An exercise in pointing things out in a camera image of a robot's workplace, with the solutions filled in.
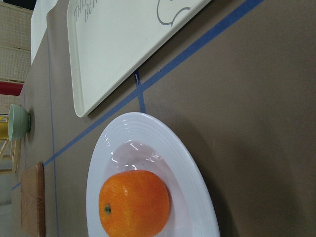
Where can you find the brown wooden tray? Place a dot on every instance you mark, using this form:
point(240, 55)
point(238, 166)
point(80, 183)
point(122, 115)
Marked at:
point(33, 201)

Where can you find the yellow cup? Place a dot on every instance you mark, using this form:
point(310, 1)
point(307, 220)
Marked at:
point(4, 127)

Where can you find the orange fruit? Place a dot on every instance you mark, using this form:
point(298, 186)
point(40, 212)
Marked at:
point(134, 203)

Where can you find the light green bowl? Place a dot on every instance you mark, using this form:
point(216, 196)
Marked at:
point(19, 122)

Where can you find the wooden cup rack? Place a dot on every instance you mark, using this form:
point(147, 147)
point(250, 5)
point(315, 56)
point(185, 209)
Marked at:
point(10, 151)

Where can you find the white round plate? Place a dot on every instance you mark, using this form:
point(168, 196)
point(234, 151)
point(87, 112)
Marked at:
point(140, 141)

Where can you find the cream bear tray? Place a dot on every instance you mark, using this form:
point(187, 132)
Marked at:
point(110, 39)

